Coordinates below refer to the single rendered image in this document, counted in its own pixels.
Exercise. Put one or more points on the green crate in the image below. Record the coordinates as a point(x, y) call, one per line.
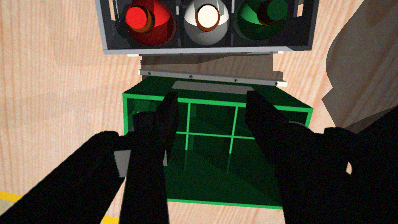
point(223, 164)

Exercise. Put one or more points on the dark grey plastic crate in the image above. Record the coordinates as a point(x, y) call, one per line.
point(115, 37)

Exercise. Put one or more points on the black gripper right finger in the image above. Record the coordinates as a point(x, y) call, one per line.
point(314, 186)

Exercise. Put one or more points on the red bottle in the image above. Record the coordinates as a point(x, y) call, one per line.
point(150, 22)

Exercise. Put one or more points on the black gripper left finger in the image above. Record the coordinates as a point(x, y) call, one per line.
point(76, 192)

